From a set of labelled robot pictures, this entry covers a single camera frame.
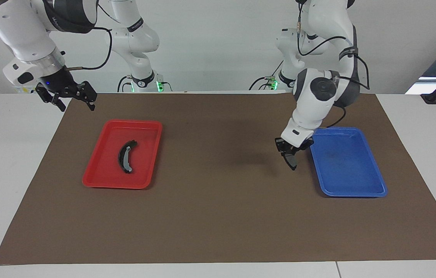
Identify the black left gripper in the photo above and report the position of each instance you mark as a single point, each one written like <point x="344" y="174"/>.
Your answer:
<point x="279" y="144"/>

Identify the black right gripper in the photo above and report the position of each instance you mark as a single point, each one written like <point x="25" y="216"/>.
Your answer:
<point x="61" y="87"/>

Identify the curved brake shoe silver web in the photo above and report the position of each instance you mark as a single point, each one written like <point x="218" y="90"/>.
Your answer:
<point x="123" y="156"/>

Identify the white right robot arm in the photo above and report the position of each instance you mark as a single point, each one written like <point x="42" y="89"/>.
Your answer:
<point x="21" y="31"/>

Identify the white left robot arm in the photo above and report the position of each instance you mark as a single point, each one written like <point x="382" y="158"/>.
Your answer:
<point x="318" y="88"/>

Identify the blue plastic tray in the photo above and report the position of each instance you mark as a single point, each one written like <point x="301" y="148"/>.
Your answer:
<point x="349" y="166"/>

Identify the red plastic tray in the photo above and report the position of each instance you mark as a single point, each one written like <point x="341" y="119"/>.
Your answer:
<point x="102" y="173"/>

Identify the brown table mat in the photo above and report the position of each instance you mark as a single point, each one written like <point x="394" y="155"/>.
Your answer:
<point x="218" y="216"/>

